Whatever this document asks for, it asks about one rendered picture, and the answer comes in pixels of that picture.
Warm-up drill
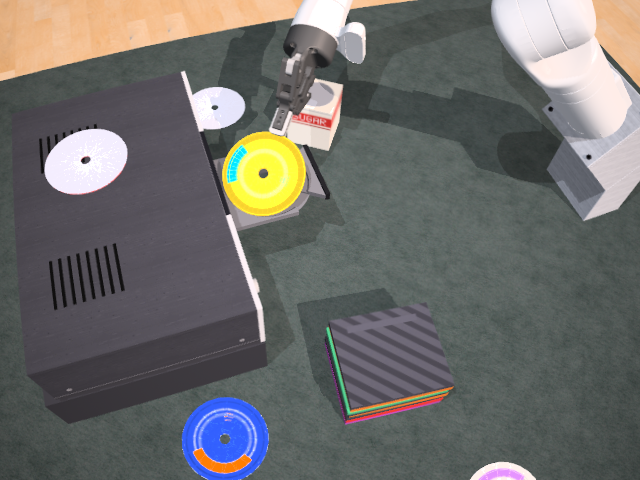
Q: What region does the white disc with centre hole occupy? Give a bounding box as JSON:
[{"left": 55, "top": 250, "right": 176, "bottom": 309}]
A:
[
  {"left": 193, "top": 87, "right": 245, "bottom": 130},
  {"left": 470, "top": 462, "right": 536, "bottom": 480},
  {"left": 45, "top": 129, "right": 127, "bottom": 194}
]

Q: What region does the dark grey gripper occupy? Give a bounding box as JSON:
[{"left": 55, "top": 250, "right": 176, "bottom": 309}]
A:
[{"left": 269, "top": 24, "right": 338, "bottom": 137}]

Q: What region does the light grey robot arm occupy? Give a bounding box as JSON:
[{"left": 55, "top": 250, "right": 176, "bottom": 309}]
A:
[{"left": 291, "top": 0, "right": 632, "bottom": 139}]

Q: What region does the yellow-labelled cd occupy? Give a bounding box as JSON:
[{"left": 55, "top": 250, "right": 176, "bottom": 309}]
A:
[{"left": 222, "top": 132, "right": 306, "bottom": 216}]

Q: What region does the blue cd with orange label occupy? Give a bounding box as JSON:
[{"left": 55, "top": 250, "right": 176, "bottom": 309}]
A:
[{"left": 182, "top": 398, "right": 268, "bottom": 480}]

